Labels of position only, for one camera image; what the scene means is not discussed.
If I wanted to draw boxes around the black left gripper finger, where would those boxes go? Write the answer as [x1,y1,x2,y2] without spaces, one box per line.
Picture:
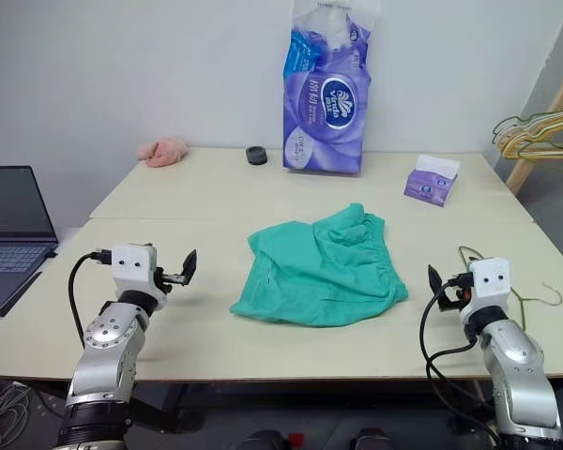
[180,248,200,286]

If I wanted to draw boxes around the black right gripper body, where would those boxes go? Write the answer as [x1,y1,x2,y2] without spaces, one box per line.
[437,273,474,313]

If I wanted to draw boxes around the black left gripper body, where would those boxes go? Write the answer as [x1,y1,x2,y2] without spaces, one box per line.
[154,265,192,297]

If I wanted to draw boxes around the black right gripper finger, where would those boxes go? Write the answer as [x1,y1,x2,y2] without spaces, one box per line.
[426,262,448,296]

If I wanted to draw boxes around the green shorts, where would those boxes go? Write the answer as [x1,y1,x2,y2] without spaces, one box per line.
[228,202,411,329]

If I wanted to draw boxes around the small purple tissue box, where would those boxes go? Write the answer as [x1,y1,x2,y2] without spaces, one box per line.
[403,155,462,207]

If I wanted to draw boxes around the pink fluffy cloth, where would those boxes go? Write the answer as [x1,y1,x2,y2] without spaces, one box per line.
[137,136,190,169]

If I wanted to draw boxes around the black round lid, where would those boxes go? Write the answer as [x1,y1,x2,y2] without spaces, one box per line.
[245,145,269,167]

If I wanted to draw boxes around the dark rounded shape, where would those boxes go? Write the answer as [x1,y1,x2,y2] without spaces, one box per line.
[349,426,401,450]
[239,428,296,450]

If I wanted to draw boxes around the grey laptop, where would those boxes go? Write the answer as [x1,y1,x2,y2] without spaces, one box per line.
[0,164,60,321]

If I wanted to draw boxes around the purple tissue roll pack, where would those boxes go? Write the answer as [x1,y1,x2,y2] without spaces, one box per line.
[280,0,374,176]

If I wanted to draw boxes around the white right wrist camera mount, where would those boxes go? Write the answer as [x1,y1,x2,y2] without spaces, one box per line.
[466,256,513,311]

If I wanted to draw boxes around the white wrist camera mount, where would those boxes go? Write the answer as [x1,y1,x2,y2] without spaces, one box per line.
[466,256,513,311]
[111,243,160,295]

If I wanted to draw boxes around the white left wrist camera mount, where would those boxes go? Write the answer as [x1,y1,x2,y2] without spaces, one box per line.
[111,243,160,295]

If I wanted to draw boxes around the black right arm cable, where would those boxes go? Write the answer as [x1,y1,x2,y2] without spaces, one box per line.
[418,275,498,423]

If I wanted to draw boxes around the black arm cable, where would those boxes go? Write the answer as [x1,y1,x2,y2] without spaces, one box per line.
[418,275,498,423]
[67,249,114,351]

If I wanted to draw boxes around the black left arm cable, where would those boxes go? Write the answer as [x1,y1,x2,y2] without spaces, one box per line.
[67,249,114,351]

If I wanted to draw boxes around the yellow wire hanger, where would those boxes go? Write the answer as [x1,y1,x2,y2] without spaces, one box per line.
[502,106,563,159]

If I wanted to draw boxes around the white wire hanger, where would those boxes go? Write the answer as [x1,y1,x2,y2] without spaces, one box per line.
[515,98,563,138]

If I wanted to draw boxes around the grey cable bundle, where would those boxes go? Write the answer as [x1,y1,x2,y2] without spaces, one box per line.
[0,378,32,444]

